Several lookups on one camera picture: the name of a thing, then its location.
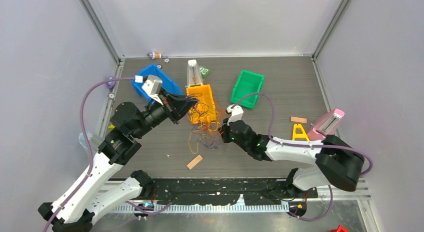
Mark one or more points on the green plastic bin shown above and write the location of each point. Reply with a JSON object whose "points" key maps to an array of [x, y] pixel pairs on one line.
{"points": [[247, 83]]}

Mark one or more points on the orange plastic bin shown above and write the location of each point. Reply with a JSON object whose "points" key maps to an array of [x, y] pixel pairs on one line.
{"points": [[205, 110]]}

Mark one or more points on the green owl toy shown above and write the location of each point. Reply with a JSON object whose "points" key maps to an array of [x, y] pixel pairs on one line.
{"points": [[204, 71]]}

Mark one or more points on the pink metronome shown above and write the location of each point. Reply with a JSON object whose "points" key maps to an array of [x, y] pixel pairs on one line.
{"points": [[325, 125]]}

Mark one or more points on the clear blue plastic bag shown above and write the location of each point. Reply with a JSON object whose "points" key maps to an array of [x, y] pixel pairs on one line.
{"points": [[94, 140]]}

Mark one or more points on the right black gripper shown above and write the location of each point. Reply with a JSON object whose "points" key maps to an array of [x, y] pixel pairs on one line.
{"points": [[225, 131]]}

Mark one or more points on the white metronome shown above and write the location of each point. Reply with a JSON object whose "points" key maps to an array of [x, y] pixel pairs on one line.
{"points": [[194, 76]]}

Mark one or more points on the yellow triangle block right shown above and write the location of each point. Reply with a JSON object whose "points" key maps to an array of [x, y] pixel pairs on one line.
{"points": [[299, 133]]}

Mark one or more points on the tan wooden block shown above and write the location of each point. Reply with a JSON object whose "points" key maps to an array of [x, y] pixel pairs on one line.
{"points": [[298, 120], [194, 162]]}

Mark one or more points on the tan wooden block right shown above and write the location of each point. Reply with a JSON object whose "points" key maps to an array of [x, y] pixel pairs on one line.
{"points": [[298, 120]]}

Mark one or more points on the red object bottom edge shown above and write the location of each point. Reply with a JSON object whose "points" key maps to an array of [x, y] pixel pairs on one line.
{"points": [[340, 228]]}

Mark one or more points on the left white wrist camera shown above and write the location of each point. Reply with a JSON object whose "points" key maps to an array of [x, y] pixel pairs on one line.
{"points": [[151, 86]]}

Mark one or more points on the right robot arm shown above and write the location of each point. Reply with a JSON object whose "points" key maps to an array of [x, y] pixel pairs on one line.
{"points": [[331, 161]]}

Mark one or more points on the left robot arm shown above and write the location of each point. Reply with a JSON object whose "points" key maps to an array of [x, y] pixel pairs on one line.
{"points": [[80, 207]]}

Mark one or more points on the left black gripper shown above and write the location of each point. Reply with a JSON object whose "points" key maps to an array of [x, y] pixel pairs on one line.
{"points": [[176, 106]]}

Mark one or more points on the purple lotus toy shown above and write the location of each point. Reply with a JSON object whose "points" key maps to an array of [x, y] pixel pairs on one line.
{"points": [[111, 84]]}

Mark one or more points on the clown figurine toy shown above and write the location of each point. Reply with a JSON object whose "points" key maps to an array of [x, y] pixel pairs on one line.
{"points": [[154, 55]]}

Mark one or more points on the blue plastic bin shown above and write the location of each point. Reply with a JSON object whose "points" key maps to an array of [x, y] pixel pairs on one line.
{"points": [[168, 84]]}

